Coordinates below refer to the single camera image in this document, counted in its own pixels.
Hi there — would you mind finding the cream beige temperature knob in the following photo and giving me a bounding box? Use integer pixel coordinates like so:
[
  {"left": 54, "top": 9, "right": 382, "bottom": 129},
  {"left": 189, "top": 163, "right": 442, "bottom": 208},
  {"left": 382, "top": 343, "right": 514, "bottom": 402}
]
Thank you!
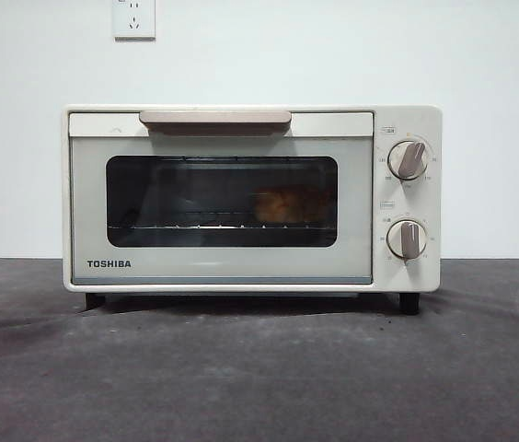
[{"left": 386, "top": 140, "right": 430, "bottom": 180}]

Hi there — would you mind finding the golden brown bread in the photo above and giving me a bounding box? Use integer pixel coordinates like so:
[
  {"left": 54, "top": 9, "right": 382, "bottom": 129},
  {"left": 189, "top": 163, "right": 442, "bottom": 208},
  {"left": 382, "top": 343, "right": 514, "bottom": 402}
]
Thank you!
[{"left": 251, "top": 185, "right": 335, "bottom": 226}]

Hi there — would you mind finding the white wall socket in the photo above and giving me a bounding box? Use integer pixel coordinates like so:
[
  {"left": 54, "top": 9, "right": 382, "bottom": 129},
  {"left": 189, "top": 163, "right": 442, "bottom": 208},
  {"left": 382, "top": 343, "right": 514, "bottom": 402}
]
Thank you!
[{"left": 112, "top": 0, "right": 156, "bottom": 41}]

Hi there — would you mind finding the oven door with beige handle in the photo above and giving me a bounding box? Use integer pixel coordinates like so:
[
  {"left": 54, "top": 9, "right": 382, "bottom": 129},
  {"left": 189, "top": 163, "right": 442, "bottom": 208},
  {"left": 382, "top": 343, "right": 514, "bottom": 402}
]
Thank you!
[{"left": 68, "top": 109, "right": 375, "bottom": 285}]

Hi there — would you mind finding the cream Toshiba toaster oven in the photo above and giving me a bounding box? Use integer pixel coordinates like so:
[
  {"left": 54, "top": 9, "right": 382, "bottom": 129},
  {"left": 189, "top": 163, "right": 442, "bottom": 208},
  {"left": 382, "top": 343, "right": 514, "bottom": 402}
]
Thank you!
[{"left": 61, "top": 103, "right": 443, "bottom": 317}]

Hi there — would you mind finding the metal wire oven rack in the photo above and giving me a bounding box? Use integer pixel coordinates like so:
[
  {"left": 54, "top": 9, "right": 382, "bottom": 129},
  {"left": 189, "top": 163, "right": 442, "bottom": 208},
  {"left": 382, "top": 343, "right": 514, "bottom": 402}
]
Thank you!
[{"left": 107, "top": 210, "right": 336, "bottom": 232}]

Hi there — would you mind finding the cream beige timer knob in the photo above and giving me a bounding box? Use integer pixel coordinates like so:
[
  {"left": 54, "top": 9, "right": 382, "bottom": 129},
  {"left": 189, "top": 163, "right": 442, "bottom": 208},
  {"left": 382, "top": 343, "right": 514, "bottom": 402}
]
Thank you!
[{"left": 386, "top": 218, "right": 429, "bottom": 265}]

